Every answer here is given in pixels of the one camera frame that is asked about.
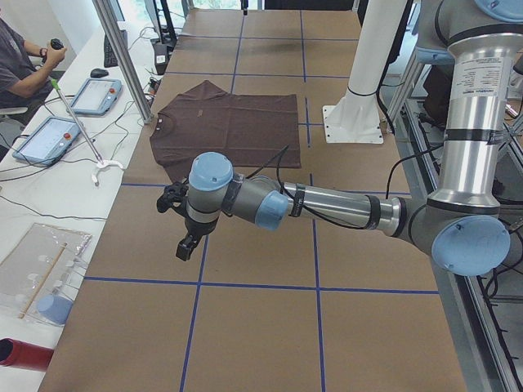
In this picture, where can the aluminium frame post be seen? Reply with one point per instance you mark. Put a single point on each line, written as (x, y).
(110, 26)

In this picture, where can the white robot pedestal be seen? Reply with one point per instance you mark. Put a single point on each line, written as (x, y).
(356, 118)

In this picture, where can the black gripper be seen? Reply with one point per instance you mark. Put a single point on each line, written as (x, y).
(196, 228)

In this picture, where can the blue plastic cup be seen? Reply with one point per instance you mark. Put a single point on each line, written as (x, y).
(55, 308)

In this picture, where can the black computer mouse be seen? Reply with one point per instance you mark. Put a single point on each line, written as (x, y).
(99, 73)

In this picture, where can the teach pendant tablet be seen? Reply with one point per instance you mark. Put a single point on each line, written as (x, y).
(49, 142)
(96, 96)

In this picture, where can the clear plastic bag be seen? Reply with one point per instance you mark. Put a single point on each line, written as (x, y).
(45, 261)

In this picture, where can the far teach pendant tablet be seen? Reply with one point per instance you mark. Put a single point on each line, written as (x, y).
(96, 96)

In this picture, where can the near teach pendant tablet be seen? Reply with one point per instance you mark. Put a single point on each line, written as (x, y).
(49, 142)

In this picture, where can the seated person operator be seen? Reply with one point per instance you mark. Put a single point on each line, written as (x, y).
(26, 68)

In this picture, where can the red cylinder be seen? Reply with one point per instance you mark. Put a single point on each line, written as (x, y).
(23, 355)

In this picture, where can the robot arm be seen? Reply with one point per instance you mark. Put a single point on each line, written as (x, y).
(457, 224)

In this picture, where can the metal grabber stick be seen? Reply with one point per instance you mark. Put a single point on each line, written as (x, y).
(101, 163)

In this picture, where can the brown t-shirt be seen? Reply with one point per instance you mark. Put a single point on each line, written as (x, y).
(247, 129)

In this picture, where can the black keyboard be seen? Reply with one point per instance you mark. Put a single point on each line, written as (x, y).
(110, 58)

